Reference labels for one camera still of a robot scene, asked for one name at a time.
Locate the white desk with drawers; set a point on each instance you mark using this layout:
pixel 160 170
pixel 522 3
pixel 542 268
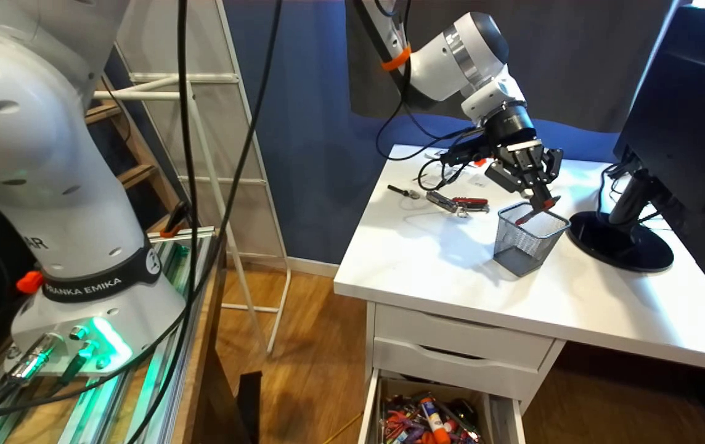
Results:
pixel 442 309

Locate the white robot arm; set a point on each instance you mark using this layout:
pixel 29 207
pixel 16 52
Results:
pixel 101 279

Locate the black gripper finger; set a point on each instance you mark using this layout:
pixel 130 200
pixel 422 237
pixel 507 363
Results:
pixel 541 190
pixel 505 178

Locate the gray mesh pen holder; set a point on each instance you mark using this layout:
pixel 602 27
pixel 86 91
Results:
pixel 521 251

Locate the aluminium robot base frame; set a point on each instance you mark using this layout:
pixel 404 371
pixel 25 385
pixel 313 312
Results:
pixel 96 384

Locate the open white drawer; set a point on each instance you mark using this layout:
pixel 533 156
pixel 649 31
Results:
pixel 400 411

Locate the orange pen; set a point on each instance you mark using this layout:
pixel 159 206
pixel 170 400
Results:
pixel 533 212

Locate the white wooden ladder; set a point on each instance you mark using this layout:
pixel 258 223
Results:
pixel 202 121

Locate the red black pliers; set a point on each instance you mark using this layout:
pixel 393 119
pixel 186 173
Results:
pixel 457 206

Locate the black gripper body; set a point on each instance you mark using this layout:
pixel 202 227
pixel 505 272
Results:
pixel 516 143

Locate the black computer monitor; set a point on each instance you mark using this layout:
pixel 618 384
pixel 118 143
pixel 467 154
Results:
pixel 664 152

